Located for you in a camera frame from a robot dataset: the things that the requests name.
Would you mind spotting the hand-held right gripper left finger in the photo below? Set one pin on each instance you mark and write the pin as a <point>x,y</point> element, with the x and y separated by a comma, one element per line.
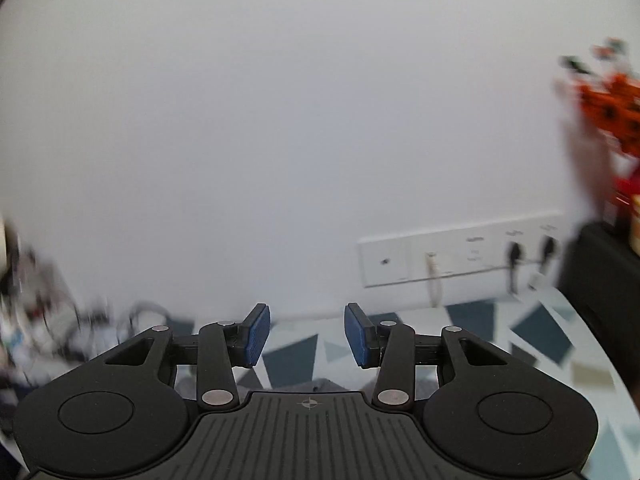
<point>257,336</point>

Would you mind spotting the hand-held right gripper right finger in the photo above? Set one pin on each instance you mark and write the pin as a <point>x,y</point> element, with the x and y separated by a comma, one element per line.
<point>356,336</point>

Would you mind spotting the geometric patterned table mat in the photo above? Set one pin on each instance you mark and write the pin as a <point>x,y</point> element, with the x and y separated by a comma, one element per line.
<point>410,317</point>

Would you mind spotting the black box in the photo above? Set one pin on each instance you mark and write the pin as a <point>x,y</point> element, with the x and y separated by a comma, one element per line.
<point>600,285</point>

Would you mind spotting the red bottle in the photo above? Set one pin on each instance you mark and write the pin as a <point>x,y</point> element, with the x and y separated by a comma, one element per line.
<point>631,192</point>

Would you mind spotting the orange and black object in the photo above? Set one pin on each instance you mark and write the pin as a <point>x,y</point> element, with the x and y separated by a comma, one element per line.
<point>610,105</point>

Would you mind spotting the white coaxial wall socket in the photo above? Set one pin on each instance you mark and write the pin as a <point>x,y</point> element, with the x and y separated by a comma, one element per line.
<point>385,272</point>

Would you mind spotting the white network wall socket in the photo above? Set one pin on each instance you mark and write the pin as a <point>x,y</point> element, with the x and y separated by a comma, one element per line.
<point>447,260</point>

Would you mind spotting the white power wall socket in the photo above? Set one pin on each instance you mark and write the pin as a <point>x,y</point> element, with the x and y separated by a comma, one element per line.
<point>559,242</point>
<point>525,247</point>
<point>482,250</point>

